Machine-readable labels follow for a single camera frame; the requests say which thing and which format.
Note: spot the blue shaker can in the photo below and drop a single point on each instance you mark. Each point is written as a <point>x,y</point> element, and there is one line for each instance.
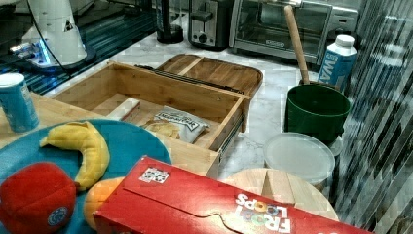
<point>17,103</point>

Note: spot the wooden lidded glass jar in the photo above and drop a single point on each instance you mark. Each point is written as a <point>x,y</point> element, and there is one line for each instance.
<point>285,188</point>

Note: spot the silver toaster oven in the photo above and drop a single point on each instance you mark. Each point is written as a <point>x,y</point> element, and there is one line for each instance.
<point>259,26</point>

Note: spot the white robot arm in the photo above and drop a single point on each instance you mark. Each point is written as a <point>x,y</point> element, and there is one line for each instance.
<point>54,42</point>

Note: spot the snack chip bag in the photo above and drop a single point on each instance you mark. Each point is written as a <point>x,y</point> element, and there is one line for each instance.
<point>177,124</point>

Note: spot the blue water carton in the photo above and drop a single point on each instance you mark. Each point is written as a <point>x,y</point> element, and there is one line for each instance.
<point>337,62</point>

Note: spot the wooden serving tray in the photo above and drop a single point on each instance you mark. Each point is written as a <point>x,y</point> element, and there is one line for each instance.
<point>213,72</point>

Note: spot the yellow plush banana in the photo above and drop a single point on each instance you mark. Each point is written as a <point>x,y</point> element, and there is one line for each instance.
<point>85,138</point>

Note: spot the wooden spoon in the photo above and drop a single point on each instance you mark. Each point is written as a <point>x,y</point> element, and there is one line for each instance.
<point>295,39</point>

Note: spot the green mug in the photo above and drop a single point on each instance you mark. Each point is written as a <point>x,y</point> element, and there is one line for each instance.
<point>317,111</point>

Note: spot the red Froot Loops box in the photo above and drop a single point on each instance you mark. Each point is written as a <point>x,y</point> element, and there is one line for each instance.
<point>157,198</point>

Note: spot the red plush apple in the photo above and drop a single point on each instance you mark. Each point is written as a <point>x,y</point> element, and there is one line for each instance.
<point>38,199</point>

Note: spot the wooden drawer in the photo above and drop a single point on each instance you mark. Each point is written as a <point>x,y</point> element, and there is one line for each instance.
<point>102,91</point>

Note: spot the black silver toaster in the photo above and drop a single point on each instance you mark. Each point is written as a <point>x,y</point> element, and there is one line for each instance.
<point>209,23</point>

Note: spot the blue round plate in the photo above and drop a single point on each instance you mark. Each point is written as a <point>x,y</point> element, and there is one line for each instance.
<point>127,143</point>

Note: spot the orange plush fruit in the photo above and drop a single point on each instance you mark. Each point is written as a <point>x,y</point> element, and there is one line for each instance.
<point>97,195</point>

